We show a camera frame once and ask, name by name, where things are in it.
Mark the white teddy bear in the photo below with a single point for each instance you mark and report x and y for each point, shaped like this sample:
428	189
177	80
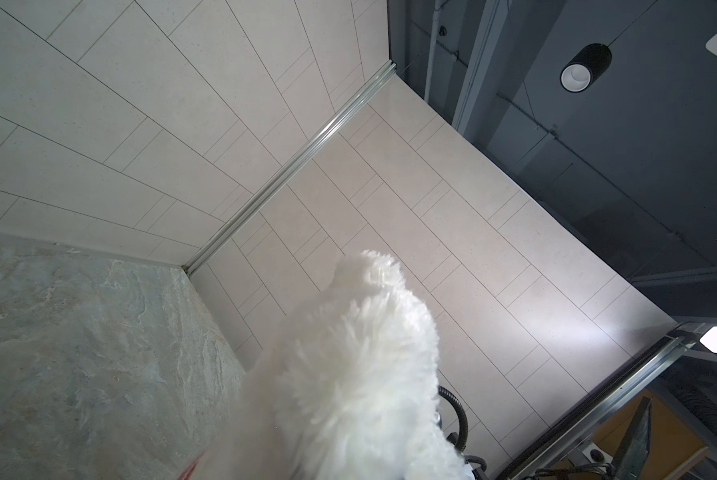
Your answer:
347	390

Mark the black cylindrical ceiling lamp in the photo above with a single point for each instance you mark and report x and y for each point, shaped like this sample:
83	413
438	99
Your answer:
586	67

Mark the aluminium corner wall profile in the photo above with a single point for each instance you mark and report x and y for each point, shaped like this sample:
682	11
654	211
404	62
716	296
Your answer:
361	99

